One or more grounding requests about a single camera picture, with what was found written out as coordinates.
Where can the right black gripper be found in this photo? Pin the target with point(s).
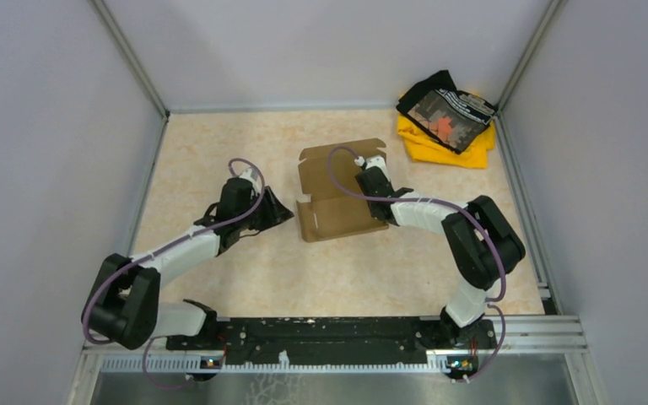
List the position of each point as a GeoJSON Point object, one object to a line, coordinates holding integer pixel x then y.
{"type": "Point", "coordinates": [369, 202]}

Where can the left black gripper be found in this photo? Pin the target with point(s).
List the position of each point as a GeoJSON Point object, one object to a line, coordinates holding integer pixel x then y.
{"type": "Point", "coordinates": [275, 212]}

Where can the brown cardboard box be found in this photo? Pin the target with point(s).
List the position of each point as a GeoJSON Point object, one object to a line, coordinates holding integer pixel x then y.
{"type": "Point", "coordinates": [330, 213]}

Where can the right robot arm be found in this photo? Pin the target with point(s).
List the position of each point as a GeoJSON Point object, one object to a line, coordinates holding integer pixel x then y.
{"type": "Point", "coordinates": [484, 245]}

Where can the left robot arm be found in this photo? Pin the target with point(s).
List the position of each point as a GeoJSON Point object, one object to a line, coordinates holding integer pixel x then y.
{"type": "Point", "coordinates": [124, 306]}

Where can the yellow folded cloth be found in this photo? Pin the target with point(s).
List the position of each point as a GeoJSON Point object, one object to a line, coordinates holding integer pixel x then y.
{"type": "Point", "coordinates": [421, 149]}

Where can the black printed folded shirt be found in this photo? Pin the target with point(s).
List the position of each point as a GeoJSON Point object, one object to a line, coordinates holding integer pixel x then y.
{"type": "Point", "coordinates": [448, 116]}

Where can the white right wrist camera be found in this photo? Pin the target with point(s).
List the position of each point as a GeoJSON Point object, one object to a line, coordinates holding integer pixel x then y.
{"type": "Point", "coordinates": [377, 161]}

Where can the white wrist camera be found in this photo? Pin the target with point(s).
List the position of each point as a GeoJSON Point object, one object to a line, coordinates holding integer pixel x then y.
{"type": "Point", "coordinates": [252, 176]}
{"type": "Point", "coordinates": [377, 161]}

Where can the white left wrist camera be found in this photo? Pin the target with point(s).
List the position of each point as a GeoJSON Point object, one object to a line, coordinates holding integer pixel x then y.
{"type": "Point", "coordinates": [252, 176]}

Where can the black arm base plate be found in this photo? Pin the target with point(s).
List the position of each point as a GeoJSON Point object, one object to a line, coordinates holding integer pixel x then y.
{"type": "Point", "coordinates": [348, 341]}

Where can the aluminium front rail frame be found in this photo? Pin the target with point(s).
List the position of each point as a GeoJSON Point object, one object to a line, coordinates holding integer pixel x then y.
{"type": "Point", "coordinates": [514, 335]}

